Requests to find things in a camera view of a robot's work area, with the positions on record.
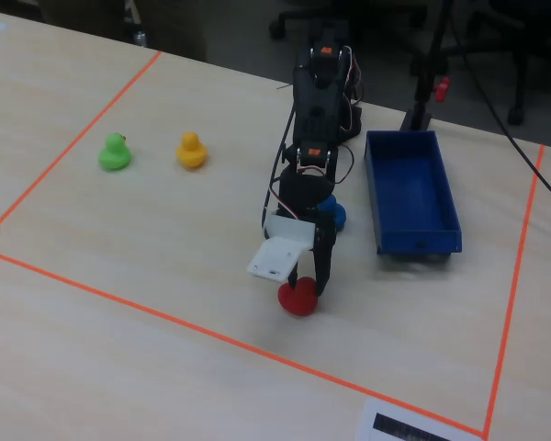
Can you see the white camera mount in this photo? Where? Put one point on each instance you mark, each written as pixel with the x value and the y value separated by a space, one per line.
pixel 280 250

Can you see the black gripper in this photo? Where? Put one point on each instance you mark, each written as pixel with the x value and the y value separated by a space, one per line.
pixel 323 239

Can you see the red heart toy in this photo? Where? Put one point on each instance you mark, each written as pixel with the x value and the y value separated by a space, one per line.
pixel 298 298

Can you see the black camera stand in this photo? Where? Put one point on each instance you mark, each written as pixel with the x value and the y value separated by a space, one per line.
pixel 424 87

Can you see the green rubber duck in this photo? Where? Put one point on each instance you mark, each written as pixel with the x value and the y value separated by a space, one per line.
pixel 115 154

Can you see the red clamp knob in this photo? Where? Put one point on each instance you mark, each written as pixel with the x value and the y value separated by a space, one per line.
pixel 442 88

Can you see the yellow rubber duck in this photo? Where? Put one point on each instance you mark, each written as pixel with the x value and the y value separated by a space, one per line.
pixel 191 151

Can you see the orange tape line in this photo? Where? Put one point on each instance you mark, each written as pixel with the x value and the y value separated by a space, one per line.
pixel 220 337
pixel 514 289
pixel 69 147

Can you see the black office chair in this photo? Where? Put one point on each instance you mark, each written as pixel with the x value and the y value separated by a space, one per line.
pixel 519 55

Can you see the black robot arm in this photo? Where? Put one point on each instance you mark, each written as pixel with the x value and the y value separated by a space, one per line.
pixel 319 101

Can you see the blue plastic box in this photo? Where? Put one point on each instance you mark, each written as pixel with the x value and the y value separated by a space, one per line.
pixel 411 193

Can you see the white paper with black bar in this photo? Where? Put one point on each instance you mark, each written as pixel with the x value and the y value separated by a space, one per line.
pixel 404 425

